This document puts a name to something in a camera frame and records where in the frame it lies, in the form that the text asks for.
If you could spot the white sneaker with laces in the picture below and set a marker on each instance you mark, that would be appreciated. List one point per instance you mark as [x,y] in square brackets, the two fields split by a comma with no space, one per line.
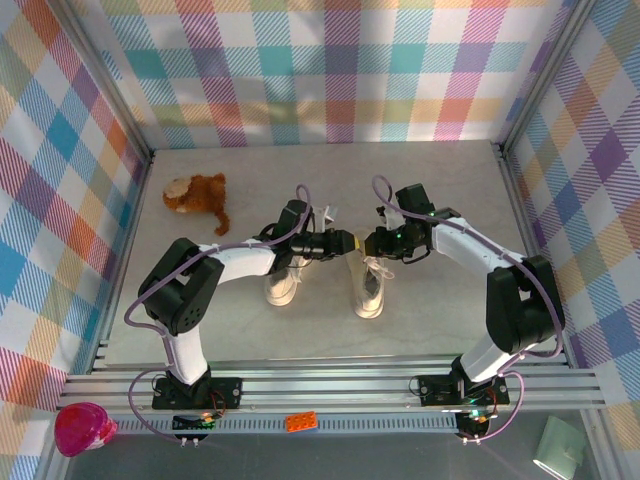
[295,267]

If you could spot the white canvas sneaker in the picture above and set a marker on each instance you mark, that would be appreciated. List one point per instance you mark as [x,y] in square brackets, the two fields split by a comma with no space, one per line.
[370,300]
[280,292]

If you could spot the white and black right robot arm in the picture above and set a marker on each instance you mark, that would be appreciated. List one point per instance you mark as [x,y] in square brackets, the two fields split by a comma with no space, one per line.
[475,245]

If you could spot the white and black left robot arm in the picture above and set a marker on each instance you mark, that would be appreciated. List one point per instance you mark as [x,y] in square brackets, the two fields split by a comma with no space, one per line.
[235,260]

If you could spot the brown plush monkey toy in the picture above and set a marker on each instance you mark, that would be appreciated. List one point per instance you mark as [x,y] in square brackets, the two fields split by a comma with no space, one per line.
[200,192]

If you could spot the orange toy brick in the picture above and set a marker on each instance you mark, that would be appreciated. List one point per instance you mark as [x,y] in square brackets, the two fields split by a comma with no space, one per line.
[302,421]

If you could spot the pale green box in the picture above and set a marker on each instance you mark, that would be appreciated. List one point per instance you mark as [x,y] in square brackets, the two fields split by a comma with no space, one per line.
[560,447]

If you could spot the pink plastic bowl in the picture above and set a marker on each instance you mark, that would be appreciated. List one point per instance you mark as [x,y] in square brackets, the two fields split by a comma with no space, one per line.
[82,430]

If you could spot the aluminium table side rail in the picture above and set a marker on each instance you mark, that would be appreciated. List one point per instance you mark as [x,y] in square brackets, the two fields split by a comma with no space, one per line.
[518,200]
[136,200]

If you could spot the aluminium front rail beam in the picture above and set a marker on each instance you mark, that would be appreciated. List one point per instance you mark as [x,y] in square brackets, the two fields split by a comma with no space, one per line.
[325,385]

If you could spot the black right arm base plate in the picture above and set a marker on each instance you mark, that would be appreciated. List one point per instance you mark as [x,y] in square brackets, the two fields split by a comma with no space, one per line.
[435,390]

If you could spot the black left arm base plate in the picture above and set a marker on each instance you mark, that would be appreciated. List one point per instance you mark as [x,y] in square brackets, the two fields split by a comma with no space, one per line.
[227,392]

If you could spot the aluminium frame post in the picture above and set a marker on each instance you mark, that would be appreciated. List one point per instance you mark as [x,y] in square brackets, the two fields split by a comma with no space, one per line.
[107,75]
[545,75]

